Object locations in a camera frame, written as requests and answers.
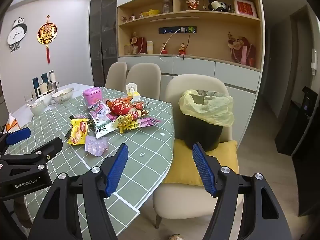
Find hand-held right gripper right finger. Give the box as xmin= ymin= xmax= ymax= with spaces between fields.
xmin=192 ymin=142 xmax=293 ymax=240

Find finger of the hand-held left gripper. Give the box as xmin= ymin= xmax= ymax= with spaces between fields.
xmin=0 ymin=127 xmax=32 ymax=155
xmin=29 ymin=137 xmax=63 ymax=167

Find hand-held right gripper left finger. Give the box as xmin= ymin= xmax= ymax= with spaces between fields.
xmin=28 ymin=143 xmax=129 ymax=240

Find yellow snack packet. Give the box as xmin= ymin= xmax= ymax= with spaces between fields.
xmin=68 ymin=119 xmax=90 ymax=146

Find pale purple wrapper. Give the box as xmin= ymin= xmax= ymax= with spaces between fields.
xmin=85 ymin=135 xmax=109 ymax=157

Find black trash bin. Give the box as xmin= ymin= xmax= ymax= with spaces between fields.
xmin=179 ymin=114 xmax=224 ymax=152

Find white green packet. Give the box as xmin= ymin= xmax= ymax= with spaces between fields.
xmin=94 ymin=121 xmax=113 ymax=139

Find gold red crinkled wrapper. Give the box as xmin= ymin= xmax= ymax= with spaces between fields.
xmin=112 ymin=110 xmax=141 ymax=133

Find long purple wrapper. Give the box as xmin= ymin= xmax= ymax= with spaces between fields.
xmin=124 ymin=116 xmax=161 ymax=132

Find purple cartoon packet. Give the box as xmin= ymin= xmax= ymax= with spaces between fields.
xmin=88 ymin=100 xmax=111 ymax=127

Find brown snack wrapper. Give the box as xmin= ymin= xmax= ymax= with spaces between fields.
xmin=134 ymin=102 xmax=151 ymax=118

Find orange snack packet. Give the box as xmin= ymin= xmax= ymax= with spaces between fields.
xmin=119 ymin=95 xmax=141 ymax=104

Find person's left forearm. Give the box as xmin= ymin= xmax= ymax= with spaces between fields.
xmin=14 ymin=195 xmax=32 ymax=228

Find orange tissue box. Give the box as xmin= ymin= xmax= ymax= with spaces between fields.
xmin=3 ymin=113 xmax=21 ymax=132

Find yellow cushion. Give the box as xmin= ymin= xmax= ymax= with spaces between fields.
xmin=164 ymin=139 xmax=238 ymax=187

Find white bowl with spoon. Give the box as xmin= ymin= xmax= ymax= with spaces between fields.
xmin=28 ymin=100 xmax=46 ymax=117

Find green checked tablecloth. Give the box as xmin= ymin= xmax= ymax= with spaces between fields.
xmin=4 ymin=87 xmax=175 ymax=230

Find bowl with dark food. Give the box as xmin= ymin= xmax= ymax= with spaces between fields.
xmin=35 ymin=92 xmax=53 ymax=107

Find beige dining chair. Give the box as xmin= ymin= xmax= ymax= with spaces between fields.
xmin=153 ymin=74 xmax=244 ymax=230
xmin=105 ymin=62 xmax=128 ymax=89
xmin=126 ymin=63 xmax=162 ymax=101

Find dark teal thermos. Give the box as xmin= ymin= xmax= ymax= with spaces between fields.
xmin=32 ymin=78 xmax=40 ymax=98

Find large patterned bowl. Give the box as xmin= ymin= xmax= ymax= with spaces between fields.
xmin=51 ymin=87 xmax=75 ymax=105

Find steel mug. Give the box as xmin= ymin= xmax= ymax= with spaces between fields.
xmin=47 ymin=81 xmax=61 ymax=93

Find pink plastic container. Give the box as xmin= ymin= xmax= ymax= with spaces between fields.
xmin=83 ymin=87 xmax=102 ymax=108

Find yellow white toy house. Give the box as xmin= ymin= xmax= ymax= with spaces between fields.
xmin=126 ymin=82 xmax=140 ymax=103

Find dark water dispenser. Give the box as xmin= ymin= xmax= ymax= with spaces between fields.
xmin=274 ymin=86 xmax=316 ymax=156

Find white sideboard cabinet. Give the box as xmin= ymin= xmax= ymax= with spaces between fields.
xmin=117 ymin=54 xmax=261 ymax=98

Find clear glass jar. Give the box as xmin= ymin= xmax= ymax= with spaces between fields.
xmin=124 ymin=44 xmax=138 ymax=56

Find dark glass cabinet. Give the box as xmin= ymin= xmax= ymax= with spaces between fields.
xmin=89 ymin=0 xmax=119 ymax=88

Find flower bouquet red bag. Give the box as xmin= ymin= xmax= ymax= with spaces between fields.
xmin=227 ymin=31 xmax=256 ymax=67

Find wooden shelf unit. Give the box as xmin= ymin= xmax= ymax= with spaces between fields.
xmin=117 ymin=0 xmax=266 ymax=72

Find red gift bag with flower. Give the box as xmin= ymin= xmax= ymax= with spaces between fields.
xmin=130 ymin=32 xmax=148 ymax=55

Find black power strip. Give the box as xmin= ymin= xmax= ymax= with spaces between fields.
xmin=158 ymin=26 xmax=198 ymax=35

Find panda wine bottle holder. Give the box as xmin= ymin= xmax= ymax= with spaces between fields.
xmin=203 ymin=0 xmax=233 ymax=13

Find fortune god figurine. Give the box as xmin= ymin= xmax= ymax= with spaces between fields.
xmin=185 ymin=0 xmax=201 ymax=11

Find tall glass jar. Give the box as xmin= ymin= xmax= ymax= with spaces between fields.
xmin=162 ymin=0 xmax=173 ymax=14

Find red framed picture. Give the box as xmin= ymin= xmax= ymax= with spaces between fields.
xmin=233 ymin=0 xmax=258 ymax=18

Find panda wall clock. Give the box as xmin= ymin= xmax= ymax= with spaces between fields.
xmin=7 ymin=17 xmax=27 ymax=54

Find red gold wall ornament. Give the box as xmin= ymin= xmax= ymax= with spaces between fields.
xmin=37 ymin=15 xmax=58 ymax=64

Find black cable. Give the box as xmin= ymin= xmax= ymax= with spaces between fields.
xmin=182 ymin=32 xmax=191 ymax=61

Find white cable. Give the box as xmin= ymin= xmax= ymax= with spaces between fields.
xmin=159 ymin=29 xmax=183 ymax=62

